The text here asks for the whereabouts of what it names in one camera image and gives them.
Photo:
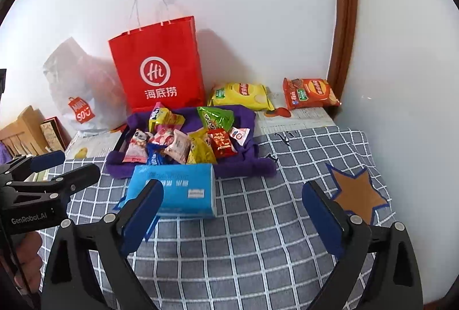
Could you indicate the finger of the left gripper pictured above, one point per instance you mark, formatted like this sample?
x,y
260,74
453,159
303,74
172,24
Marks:
x,y
63,185
25,166

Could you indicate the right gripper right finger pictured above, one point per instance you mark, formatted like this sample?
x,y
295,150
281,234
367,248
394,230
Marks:
x,y
394,280

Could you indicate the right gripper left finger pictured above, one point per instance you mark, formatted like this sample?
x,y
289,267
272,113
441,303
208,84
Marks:
x,y
70,280

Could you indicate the panda pink snack packet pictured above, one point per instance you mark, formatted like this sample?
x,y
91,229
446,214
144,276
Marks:
x,y
137,151

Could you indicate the blue snack packet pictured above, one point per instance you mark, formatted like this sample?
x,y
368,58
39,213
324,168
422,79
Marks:
x,y
155,154

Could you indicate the pink yellow snack packet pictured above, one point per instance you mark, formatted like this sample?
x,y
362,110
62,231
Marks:
x,y
161,117

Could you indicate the small red snack packet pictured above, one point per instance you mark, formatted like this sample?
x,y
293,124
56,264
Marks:
x,y
221,143

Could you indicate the green triangular snack packet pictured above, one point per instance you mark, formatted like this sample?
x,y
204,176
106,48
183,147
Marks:
x,y
215,118

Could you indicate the strawberry pink snack packet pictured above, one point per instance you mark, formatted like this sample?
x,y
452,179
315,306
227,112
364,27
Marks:
x,y
163,137

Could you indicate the pink white candy packet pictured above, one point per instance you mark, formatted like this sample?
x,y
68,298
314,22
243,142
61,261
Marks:
x,y
240,135

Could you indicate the left hand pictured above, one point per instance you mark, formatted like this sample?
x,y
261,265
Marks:
x,y
30,261

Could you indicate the wooden headboard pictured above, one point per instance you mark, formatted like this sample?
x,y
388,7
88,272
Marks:
x,y
24,136

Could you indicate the patterned brown book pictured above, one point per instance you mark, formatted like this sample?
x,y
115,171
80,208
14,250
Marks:
x,y
55,135

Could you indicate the white Miniso plastic bag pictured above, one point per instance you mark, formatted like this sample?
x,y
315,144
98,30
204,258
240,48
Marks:
x,y
86,90

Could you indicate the pink biscuit packet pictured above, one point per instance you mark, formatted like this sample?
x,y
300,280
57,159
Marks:
x,y
179,149

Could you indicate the blue tissue pack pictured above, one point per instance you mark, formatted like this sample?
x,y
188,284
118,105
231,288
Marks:
x,y
189,190

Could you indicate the grey checked blanket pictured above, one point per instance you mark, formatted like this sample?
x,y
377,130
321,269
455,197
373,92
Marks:
x,y
261,251

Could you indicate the red paper shopping bag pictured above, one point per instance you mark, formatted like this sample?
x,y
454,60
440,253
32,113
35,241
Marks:
x,y
159,63

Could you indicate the purple towel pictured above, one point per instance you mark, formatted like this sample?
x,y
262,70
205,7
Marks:
x,y
244,161

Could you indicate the newspaper sheet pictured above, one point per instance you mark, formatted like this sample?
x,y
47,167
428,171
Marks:
x,y
283,120

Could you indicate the yellow chips bag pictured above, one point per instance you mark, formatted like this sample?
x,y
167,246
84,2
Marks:
x,y
254,97

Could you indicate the orange chips bag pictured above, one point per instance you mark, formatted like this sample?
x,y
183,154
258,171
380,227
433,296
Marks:
x,y
303,93

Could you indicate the brown wooden door frame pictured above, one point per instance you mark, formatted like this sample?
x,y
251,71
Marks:
x,y
343,41

